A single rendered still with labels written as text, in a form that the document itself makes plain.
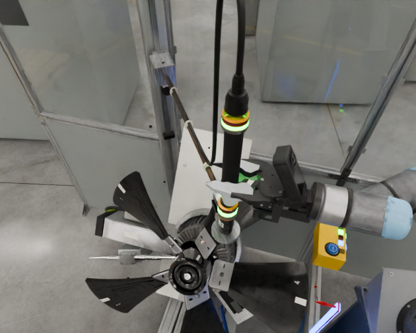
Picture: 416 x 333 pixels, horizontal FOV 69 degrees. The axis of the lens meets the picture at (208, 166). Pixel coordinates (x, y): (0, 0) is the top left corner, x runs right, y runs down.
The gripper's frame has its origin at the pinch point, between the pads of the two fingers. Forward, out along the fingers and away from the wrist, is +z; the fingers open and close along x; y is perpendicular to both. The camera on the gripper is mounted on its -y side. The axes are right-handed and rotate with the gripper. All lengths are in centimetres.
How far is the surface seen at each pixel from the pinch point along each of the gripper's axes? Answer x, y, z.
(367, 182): 70, 68, -57
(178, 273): -5.2, 43.7, 9.3
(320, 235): 29, 59, -34
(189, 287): -7.2, 46.1, 5.2
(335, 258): 21, 59, -40
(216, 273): -0.3, 47.9, -1.3
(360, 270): 71, 153, -84
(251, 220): 9.5, 28.8, -8.3
